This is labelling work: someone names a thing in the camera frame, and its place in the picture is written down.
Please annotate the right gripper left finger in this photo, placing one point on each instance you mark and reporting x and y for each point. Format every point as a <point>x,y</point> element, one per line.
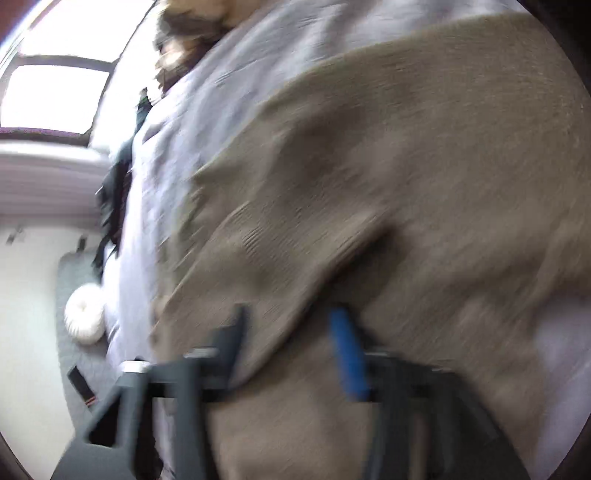
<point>118,442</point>

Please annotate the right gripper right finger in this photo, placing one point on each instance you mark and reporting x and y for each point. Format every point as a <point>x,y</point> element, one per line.
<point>429,423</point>

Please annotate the olive brown knit sweater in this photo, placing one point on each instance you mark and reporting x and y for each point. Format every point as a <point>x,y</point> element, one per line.
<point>440,184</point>

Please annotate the beige striped clothes pile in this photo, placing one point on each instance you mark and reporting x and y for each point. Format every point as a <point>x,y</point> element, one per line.
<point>188,29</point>

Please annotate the grey quilted headboard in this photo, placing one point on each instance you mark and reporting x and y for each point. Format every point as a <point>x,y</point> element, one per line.
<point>85,369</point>

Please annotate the white round pleated cushion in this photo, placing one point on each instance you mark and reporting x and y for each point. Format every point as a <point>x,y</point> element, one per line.
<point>84,314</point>

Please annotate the dark green black garment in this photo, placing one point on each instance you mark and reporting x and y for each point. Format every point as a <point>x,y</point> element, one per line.
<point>112,195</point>

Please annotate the mauve pleated curtain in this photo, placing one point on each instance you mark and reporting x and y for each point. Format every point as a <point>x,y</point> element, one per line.
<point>45,184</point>

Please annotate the window with dark frame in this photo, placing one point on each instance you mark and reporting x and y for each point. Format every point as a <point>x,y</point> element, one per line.
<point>57,66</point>

